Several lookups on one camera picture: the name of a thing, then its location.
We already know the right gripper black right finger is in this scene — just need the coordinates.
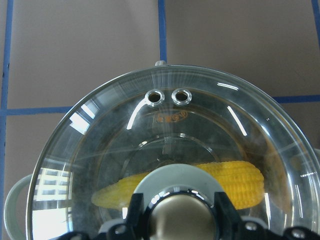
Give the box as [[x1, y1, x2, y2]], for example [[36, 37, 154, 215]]
[[214, 192, 243, 240]]

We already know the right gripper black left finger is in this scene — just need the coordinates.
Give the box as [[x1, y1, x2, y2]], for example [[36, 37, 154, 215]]
[[106, 193, 150, 240]]

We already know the yellow corn cob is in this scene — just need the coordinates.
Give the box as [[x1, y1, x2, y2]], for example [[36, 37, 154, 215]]
[[91, 160, 265, 210]]

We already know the glass pot lid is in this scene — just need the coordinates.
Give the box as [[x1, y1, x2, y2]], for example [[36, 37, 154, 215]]
[[25, 65, 320, 240]]

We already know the light green cooking pot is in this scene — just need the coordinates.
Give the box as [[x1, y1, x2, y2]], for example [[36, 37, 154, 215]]
[[3, 59, 320, 240]]

